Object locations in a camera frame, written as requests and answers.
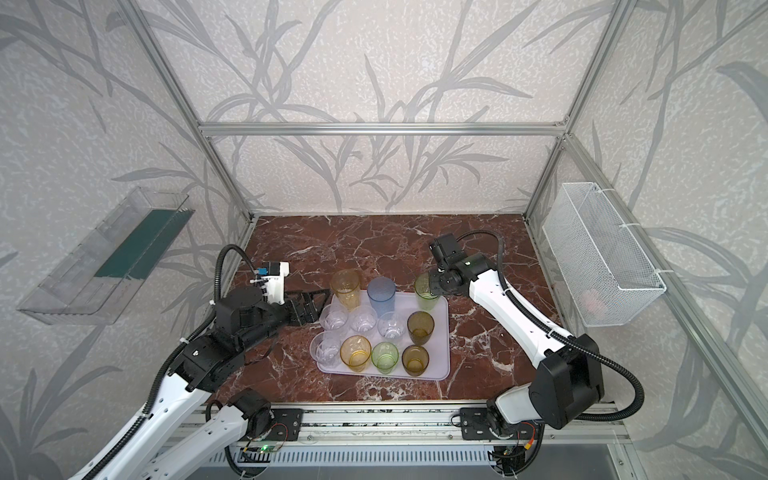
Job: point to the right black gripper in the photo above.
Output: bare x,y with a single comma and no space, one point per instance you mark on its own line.
440,264

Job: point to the green sheet in shelf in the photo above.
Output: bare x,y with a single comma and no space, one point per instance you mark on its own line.
139,253

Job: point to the lilac plastic tray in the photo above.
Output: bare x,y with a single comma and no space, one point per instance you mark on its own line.
438,348

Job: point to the green short glass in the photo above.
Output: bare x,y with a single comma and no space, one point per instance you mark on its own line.
385,357

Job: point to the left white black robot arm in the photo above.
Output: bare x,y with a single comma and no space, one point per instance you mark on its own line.
195,369

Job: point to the clear faceted glass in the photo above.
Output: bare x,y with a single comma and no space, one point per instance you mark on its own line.
363,320
325,349

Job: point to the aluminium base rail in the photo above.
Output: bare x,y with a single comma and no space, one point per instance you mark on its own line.
414,423

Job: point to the amber dotted glass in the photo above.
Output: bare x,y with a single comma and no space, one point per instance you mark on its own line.
420,325
415,360

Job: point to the yellow short glass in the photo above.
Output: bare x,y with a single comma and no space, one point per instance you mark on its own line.
355,353

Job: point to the amber dotted glass front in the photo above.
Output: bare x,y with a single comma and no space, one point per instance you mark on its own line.
415,360

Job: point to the horizontal aluminium frame bar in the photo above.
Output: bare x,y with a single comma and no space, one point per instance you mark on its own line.
213,129

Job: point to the clear faceted glass front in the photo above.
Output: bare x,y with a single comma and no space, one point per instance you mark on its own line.
325,349

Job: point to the pink object in basket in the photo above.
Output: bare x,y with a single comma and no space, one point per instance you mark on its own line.
593,302

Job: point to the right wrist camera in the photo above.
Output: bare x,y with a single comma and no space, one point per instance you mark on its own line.
446,251

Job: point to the tall green glass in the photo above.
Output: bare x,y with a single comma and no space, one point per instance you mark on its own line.
425,298

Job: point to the tall blue frosted glass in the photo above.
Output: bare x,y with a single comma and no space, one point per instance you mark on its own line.
381,292

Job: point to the tall yellow glass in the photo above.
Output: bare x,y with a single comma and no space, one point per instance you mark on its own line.
346,287

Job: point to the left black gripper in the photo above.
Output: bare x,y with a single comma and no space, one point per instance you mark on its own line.
297,307

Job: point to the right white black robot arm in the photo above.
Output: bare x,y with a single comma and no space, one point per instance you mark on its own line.
568,379

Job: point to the white wire mesh basket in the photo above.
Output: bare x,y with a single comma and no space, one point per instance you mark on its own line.
595,248

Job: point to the clear acrylic wall shelf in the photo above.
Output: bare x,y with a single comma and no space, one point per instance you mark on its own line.
70,294

